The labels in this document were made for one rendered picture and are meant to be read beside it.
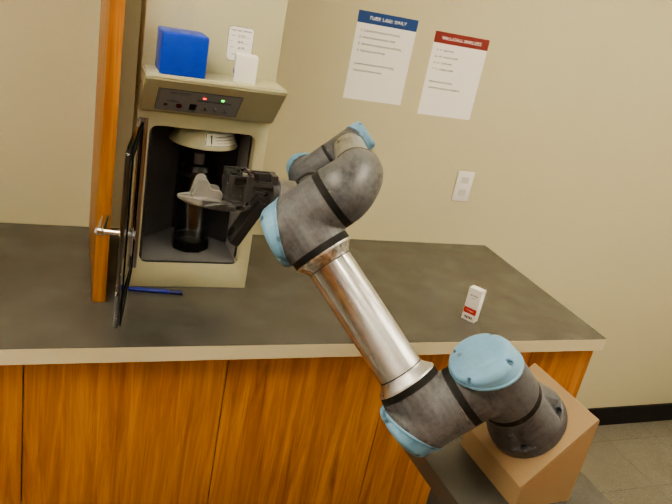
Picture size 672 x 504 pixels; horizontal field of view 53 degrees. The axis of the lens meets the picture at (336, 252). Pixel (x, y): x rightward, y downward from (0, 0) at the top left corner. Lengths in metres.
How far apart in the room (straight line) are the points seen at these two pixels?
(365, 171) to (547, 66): 1.49
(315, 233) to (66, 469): 0.92
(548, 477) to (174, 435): 0.90
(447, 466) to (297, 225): 0.56
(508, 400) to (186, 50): 0.98
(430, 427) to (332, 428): 0.71
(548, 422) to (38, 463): 1.15
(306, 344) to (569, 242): 1.56
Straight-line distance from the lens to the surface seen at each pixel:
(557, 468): 1.35
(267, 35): 1.69
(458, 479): 1.37
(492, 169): 2.59
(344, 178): 1.18
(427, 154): 2.43
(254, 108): 1.65
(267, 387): 1.74
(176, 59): 1.55
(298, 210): 1.18
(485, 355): 1.20
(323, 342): 1.68
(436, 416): 1.21
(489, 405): 1.21
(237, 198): 1.46
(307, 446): 1.90
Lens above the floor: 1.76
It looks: 21 degrees down
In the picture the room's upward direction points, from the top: 11 degrees clockwise
